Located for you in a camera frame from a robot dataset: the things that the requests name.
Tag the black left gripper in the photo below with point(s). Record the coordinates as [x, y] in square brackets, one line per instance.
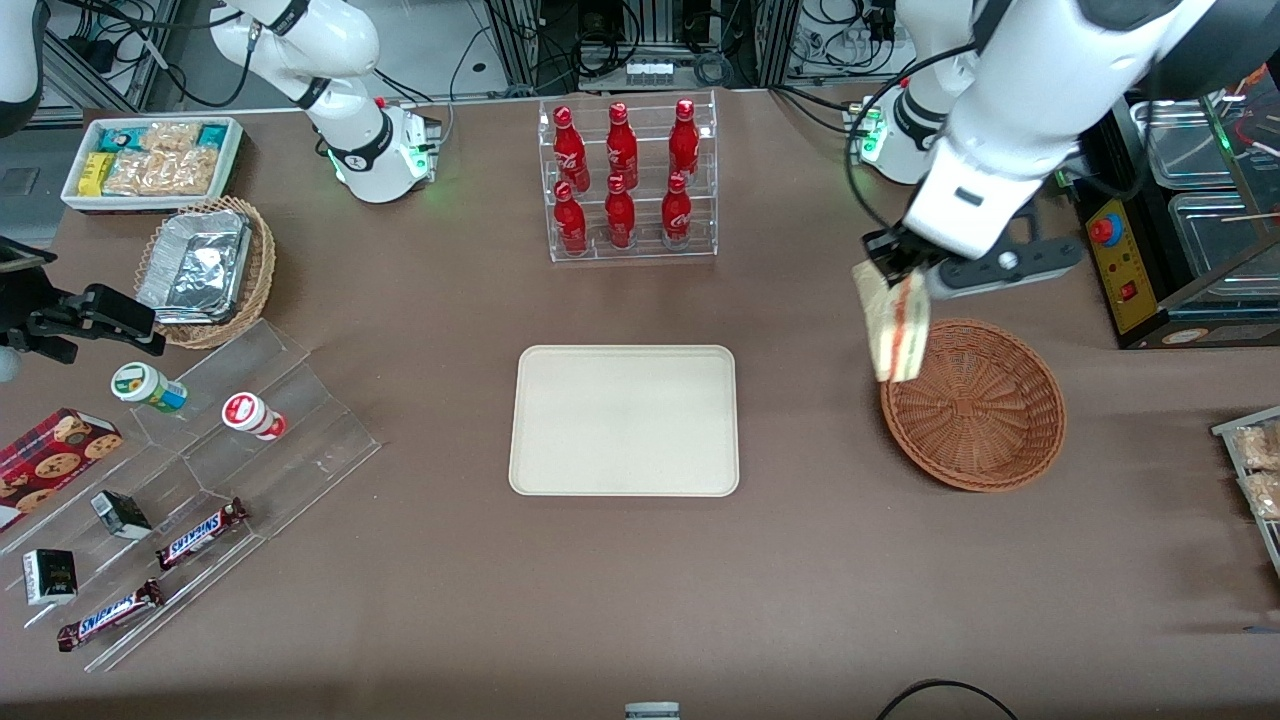
[889, 253]

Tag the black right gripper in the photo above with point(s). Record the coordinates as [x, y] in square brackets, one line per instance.
[22, 305]

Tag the triangular sandwich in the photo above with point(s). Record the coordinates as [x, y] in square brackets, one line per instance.
[895, 335]

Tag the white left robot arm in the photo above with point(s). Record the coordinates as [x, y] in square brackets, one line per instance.
[1030, 120]

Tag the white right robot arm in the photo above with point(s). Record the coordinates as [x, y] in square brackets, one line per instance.
[350, 40]

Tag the light oval wicker basket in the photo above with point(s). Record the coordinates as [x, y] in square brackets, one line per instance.
[258, 280]

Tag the brown round wicker basket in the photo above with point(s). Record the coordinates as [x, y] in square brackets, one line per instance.
[975, 410]

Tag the cream rectangular tray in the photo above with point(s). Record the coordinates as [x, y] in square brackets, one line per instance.
[600, 430]

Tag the grey metal snack tray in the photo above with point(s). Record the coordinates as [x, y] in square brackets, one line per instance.
[1228, 428]

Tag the green capped white bottle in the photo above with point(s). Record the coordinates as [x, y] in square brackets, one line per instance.
[145, 386]

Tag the silver foil container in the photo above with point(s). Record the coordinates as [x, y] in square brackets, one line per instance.
[195, 268]

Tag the yellow snack packet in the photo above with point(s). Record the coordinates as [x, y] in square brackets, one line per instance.
[95, 173]

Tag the red plaid cookie box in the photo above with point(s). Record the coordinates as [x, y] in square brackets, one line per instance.
[50, 460]

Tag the clear cracker bag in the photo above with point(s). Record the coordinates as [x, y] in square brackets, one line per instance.
[165, 172]
[170, 136]

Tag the red capped white bottle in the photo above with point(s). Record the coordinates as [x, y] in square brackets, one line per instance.
[250, 414]

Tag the teal snack packet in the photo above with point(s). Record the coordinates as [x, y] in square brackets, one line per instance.
[212, 136]
[120, 138]

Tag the white plastic snack bin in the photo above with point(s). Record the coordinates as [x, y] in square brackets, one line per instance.
[230, 170]

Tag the small black white carton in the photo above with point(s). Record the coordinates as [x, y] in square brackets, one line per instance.
[50, 577]
[120, 514]

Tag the clear acrylic stepped stand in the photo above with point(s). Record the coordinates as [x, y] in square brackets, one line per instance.
[300, 440]

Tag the black yellow-panel display machine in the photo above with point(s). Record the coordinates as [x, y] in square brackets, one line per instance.
[1130, 290]

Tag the snickers chocolate bar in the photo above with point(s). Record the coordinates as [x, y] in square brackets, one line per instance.
[110, 614]
[200, 533]

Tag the red cola bottle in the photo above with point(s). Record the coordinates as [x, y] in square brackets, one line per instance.
[621, 145]
[620, 218]
[570, 222]
[570, 150]
[677, 214]
[684, 140]

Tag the clear acrylic bottle rack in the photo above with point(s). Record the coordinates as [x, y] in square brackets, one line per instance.
[645, 250]

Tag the steel pan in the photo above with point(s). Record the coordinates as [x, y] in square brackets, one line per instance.
[1225, 235]
[1185, 145]

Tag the white power strip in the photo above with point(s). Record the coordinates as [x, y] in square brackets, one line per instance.
[648, 72]

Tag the clear snack pack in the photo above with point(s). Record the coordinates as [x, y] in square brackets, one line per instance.
[1265, 495]
[1260, 447]

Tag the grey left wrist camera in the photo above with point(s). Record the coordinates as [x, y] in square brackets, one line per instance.
[1010, 262]

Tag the aluminium frame post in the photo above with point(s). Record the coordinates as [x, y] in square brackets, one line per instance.
[778, 40]
[520, 45]

